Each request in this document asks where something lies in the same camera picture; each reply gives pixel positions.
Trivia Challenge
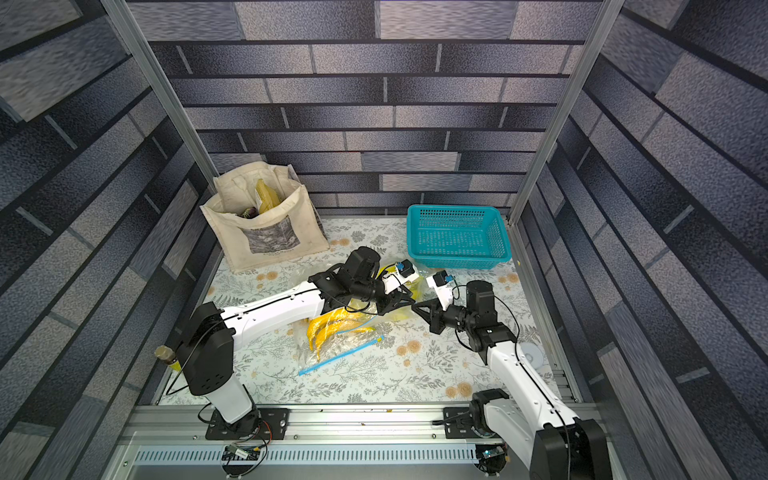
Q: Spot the right circuit board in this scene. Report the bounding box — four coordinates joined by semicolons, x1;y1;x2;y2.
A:
476;445;508;473

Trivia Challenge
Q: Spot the yellow drink bottle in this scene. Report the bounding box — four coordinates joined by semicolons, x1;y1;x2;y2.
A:
154;345;182;372

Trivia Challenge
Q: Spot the left aluminium frame post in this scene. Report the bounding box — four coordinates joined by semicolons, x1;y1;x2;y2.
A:
100;0;218;193

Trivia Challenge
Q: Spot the aluminium frame post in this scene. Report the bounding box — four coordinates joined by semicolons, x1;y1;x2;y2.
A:
100;0;218;193
507;0;625;227

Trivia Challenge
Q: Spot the teal plastic basket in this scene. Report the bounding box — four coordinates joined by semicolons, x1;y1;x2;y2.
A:
406;205;512;270

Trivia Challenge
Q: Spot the circuit board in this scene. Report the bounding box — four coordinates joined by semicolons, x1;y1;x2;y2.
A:
221;444;261;464
476;445;508;473

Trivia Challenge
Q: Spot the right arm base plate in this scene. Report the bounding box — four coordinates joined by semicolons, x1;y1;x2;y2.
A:
442;406;479;439

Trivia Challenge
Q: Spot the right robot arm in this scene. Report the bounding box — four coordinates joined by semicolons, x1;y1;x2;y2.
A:
412;273;613;479

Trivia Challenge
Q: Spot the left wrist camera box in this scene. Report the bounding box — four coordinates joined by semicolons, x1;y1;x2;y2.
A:
380;260;419;294

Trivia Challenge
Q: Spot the right aluminium frame post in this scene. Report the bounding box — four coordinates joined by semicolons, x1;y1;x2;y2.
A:
507;0;625;227

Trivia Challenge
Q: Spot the zip-top bag of bananas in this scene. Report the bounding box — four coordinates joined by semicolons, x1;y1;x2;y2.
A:
406;270;437;300
292;307;384;376

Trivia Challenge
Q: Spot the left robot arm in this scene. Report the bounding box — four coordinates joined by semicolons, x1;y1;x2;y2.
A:
175;246;419;425

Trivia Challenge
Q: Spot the aluminium front rail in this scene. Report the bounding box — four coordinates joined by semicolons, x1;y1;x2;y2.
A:
113;403;601;446

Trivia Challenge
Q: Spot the beige canvas tote bag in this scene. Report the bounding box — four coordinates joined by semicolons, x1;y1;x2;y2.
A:
201;161;330;273

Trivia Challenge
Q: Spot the left circuit board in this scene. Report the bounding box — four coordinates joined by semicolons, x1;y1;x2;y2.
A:
221;444;261;464

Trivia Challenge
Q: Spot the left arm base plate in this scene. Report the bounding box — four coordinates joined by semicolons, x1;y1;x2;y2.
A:
205;408;290;441

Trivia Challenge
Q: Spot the yellow item in tote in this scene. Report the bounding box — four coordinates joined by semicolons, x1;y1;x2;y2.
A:
255;179;282;214

